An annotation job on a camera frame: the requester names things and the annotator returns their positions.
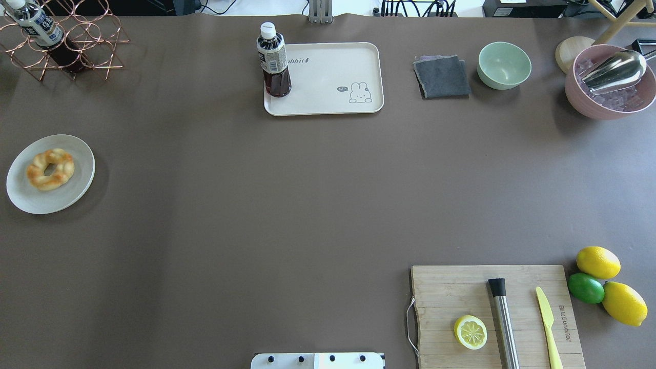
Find glazed twisted ring donut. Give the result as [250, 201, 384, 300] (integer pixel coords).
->
[26, 149, 75, 191]

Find white round plate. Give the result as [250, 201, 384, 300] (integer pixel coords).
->
[6, 134, 96, 215]

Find cream rabbit print tray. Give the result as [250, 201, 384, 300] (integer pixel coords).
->
[264, 42, 384, 116]

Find dark drink bottle on tray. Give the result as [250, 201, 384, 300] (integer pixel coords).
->
[256, 22, 292, 97]

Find folded grey cloth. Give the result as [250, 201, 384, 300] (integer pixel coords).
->
[413, 55, 471, 99]

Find bamboo cutting board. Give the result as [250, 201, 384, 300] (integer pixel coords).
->
[412, 265, 586, 368]

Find steel muddler black tip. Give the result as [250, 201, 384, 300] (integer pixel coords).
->
[488, 278, 520, 368]

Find lemon half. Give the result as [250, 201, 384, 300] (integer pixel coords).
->
[453, 315, 487, 350]

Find mint green bowl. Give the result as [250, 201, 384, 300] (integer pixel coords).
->
[477, 42, 532, 90]

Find yellow plastic knife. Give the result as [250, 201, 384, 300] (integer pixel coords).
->
[535, 286, 564, 368]

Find round wooden stand base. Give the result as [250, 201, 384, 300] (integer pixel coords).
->
[555, 36, 595, 74]

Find whole yellow lemon upper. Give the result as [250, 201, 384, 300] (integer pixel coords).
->
[576, 246, 621, 279]

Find whole yellow lemon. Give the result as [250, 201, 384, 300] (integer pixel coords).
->
[602, 282, 648, 326]
[576, 246, 621, 279]

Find green lime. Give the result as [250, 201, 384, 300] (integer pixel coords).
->
[567, 273, 605, 304]

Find clear plastic ice cubes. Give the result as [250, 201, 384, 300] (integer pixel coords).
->
[579, 63, 636, 110]

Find pink bowl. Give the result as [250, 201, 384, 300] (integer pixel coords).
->
[565, 44, 655, 120]

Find steel ice scoop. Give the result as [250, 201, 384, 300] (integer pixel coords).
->
[582, 50, 647, 94]

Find whole yellow lemon lower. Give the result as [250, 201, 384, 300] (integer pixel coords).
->
[602, 282, 648, 326]

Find dark drink bottle in rack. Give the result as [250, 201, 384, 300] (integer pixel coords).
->
[6, 1, 86, 73]

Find wooden mug tree stand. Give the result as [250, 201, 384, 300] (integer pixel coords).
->
[588, 0, 655, 45]

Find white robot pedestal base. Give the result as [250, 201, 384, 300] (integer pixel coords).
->
[250, 351, 386, 368]

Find copper wire bottle rack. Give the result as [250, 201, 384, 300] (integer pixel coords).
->
[2, 1, 130, 81]

